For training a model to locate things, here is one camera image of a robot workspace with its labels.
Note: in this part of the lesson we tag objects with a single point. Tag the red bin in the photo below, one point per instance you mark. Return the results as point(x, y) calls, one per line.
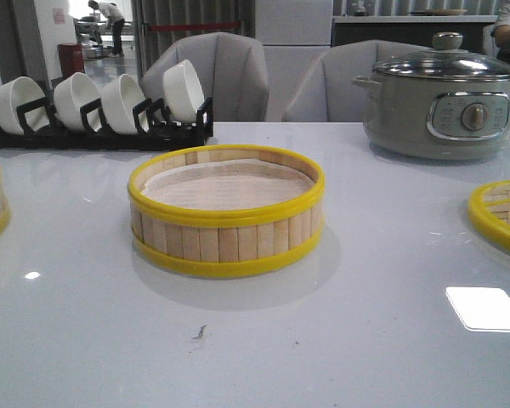
point(70, 58)

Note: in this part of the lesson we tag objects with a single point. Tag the grey electric cooking pot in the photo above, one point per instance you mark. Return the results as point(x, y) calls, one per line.
point(436, 119)

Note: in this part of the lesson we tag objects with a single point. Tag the red barrier tape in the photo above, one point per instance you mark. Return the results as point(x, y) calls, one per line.
point(195, 27)

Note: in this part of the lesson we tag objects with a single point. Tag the left grey chair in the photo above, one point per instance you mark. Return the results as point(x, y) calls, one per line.
point(232, 70)

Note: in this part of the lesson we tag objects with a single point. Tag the background person in white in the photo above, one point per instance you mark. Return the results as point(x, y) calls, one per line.
point(114, 20)

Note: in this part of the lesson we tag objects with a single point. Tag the grey chair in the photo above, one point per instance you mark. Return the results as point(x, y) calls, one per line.
point(232, 70)
point(326, 93)

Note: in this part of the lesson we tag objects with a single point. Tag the white bowl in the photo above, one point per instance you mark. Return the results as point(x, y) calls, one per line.
point(70, 95)
point(20, 91)
point(183, 91)
point(118, 98)

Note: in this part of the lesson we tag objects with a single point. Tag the white cabinet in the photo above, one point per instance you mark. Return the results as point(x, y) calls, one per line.
point(292, 34)

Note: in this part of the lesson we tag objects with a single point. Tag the dark counter with shelf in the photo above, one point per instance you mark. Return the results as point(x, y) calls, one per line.
point(417, 30)

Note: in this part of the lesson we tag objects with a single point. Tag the woven bamboo steamer lid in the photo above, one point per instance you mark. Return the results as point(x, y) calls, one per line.
point(488, 210)

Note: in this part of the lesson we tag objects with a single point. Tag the white steamer cloth liner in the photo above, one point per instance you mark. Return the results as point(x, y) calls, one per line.
point(227, 185)

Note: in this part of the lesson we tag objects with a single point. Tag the glass pot lid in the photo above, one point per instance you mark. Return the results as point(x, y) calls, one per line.
point(445, 61)

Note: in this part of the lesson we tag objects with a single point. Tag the right grey chair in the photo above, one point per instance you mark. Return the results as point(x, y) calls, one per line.
point(326, 93)

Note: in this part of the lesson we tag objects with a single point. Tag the black bowl rack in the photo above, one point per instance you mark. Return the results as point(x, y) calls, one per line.
point(155, 130)

